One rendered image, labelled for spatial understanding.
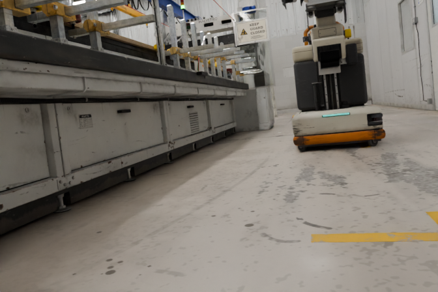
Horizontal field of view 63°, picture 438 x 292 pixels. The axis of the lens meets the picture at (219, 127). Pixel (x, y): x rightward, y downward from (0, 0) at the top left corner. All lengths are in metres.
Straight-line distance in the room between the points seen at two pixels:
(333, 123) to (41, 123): 1.86
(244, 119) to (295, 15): 6.85
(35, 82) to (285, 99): 10.51
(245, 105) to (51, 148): 4.04
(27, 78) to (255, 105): 4.35
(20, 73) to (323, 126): 1.97
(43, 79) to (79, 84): 0.21
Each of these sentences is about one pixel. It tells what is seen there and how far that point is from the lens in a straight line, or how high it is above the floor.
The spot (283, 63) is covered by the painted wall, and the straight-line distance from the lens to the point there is 11.65.
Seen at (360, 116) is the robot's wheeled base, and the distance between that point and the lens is 2.68.
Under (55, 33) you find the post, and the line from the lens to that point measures 1.55.
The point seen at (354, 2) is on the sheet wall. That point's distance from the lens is 11.96.
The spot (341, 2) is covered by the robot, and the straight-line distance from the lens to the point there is 2.71.
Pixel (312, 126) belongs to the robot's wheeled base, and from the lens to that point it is 2.66.
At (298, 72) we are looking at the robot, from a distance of 2.99.
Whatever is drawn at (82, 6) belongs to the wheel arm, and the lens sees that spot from 1.55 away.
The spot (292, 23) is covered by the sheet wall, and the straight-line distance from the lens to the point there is 11.82.
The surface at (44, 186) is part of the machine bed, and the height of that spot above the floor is 0.14.
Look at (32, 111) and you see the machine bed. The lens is 1.73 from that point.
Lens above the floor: 0.39
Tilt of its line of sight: 3 degrees down
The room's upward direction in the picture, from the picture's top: 7 degrees counter-clockwise
